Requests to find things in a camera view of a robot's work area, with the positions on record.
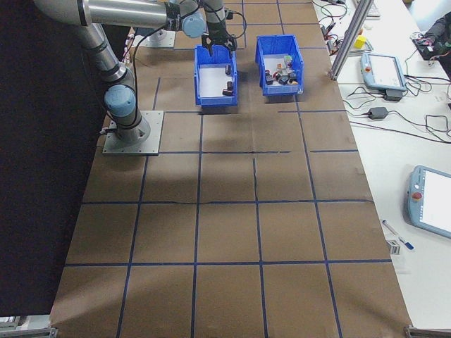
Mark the blue bin with black parts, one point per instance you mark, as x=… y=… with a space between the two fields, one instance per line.
x=216 y=101

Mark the blue bin with push buttons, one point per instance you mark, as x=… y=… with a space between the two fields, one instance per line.
x=282 y=92

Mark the red push button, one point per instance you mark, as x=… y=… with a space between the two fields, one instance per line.
x=268 y=74

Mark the yellow push button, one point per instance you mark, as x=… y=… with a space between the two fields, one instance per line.
x=292 y=82

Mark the small grey box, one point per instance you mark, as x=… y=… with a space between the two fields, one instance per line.
x=394 y=247

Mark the black cylindrical component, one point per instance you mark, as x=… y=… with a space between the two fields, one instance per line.
x=227 y=92
x=230 y=85
x=228 y=69

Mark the orange black usb adapter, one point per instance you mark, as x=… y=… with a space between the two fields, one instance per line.
x=326 y=30
x=332 y=45

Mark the yellow cube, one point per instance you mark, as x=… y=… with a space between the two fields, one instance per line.
x=359 y=42

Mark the white keyboard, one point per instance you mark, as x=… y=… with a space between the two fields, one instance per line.
x=374 y=8

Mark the light blue teach pendant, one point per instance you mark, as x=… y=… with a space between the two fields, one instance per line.
x=415 y=211
x=384 y=68

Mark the black power adapter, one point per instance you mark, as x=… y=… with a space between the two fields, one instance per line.
x=378 y=113

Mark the grey power adapter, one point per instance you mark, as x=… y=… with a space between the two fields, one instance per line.
x=393 y=95

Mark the black circuit board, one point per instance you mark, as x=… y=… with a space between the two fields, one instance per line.
x=424 y=44

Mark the dark clothed person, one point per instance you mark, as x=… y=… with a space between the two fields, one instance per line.
x=442 y=28

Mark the blue tipped marker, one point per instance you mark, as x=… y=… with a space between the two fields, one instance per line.
x=405 y=243

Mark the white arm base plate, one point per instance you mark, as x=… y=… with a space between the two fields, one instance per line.
x=155 y=141
x=167 y=41

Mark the orange push button switch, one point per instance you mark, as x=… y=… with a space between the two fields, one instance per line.
x=280 y=67

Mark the green white push button switch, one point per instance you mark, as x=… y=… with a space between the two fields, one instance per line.
x=288 y=60

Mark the aluminium profile post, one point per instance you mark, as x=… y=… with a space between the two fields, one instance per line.
x=349 y=38

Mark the black frame cover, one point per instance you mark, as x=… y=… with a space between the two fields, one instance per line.
x=35 y=158

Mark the aluminium profile rail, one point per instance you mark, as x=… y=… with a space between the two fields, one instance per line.
x=31 y=332
x=426 y=332

